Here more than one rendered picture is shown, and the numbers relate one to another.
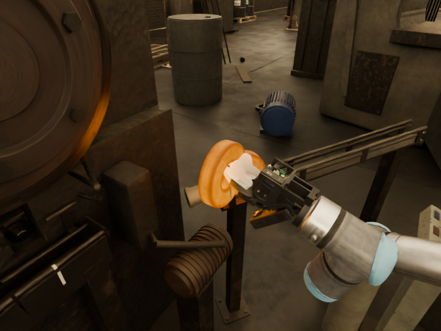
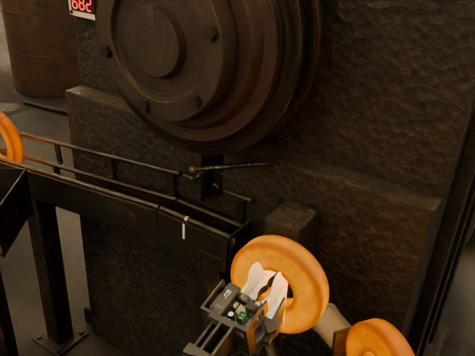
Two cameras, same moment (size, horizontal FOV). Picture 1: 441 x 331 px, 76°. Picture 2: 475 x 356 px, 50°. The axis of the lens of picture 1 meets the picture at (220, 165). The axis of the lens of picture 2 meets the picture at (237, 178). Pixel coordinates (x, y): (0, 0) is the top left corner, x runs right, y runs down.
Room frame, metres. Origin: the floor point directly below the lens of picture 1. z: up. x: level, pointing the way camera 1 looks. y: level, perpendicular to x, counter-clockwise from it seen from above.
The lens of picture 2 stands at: (0.44, -0.61, 1.34)
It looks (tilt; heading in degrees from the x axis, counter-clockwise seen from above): 29 degrees down; 88
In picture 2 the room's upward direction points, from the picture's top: 3 degrees clockwise
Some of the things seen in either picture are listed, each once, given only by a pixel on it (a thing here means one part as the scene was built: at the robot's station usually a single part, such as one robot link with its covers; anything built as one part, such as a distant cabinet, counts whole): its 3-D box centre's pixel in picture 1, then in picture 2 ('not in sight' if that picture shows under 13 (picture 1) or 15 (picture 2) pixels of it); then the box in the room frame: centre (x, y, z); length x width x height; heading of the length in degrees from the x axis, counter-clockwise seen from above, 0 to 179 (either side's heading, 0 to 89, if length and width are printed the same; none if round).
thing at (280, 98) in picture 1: (279, 111); not in sight; (2.48, -0.55, 0.17); 0.57 x 0.31 x 0.34; 166
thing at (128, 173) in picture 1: (132, 206); (288, 260); (0.58, 0.24, 0.68); 0.11 x 0.08 x 0.24; 56
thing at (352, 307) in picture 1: (353, 293); not in sight; (0.59, -0.47, 0.26); 0.12 x 0.12 x 0.52
